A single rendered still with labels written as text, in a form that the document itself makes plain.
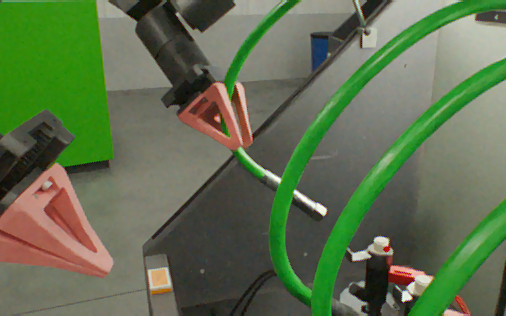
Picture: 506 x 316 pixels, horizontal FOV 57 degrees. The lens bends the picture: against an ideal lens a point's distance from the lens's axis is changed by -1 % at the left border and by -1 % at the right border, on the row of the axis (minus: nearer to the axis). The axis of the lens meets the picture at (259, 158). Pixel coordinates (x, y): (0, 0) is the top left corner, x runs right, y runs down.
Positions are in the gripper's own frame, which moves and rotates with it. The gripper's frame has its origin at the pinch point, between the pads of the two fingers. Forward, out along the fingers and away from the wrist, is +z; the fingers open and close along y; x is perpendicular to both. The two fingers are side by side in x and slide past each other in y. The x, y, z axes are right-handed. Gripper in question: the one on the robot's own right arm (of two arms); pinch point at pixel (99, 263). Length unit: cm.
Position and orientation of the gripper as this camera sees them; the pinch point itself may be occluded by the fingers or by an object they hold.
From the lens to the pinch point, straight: 33.8
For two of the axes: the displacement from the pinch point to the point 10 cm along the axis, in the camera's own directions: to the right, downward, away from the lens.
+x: -0.5, -3.4, 9.4
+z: 7.2, 6.4, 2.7
